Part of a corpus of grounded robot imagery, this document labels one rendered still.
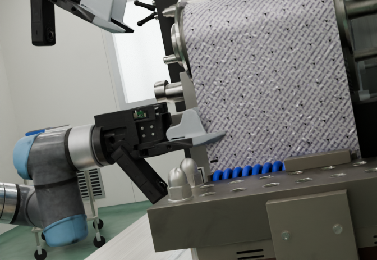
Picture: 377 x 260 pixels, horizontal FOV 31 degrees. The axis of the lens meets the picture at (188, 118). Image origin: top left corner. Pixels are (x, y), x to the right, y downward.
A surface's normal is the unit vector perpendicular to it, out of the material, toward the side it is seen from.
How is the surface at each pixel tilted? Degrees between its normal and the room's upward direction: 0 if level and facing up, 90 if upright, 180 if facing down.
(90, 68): 90
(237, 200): 90
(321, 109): 90
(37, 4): 90
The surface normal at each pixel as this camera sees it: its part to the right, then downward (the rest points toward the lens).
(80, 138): -0.33, -0.38
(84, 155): -0.22, 0.28
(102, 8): -0.36, 0.07
